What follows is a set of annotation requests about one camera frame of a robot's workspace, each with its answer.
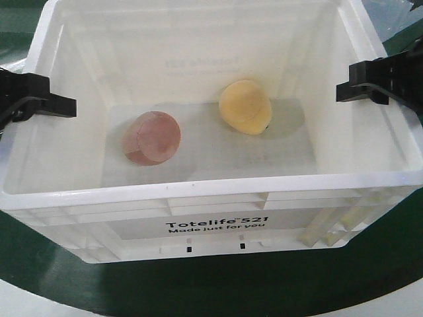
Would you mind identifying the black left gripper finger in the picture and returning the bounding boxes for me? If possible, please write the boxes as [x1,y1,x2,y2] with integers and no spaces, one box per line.
[19,73,77,118]

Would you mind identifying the yellow plush ball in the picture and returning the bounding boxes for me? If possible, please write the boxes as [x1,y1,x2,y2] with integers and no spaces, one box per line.
[219,80,272,135]

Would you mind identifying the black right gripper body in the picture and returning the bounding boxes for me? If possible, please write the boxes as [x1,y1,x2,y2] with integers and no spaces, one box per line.
[389,37,422,116]

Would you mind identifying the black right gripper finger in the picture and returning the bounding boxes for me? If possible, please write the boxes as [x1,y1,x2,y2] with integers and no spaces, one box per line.
[336,59,397,105]

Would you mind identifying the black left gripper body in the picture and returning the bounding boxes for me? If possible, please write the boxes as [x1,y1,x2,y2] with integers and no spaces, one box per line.
[1,67,33,137]

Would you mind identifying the white plastic Totelife tote box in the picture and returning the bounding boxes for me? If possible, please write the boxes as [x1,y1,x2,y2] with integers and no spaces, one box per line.
[1,1,422,263]

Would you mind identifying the pink plush ball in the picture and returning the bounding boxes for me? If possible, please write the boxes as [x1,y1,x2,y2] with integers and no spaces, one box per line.
[121,111,181,166]

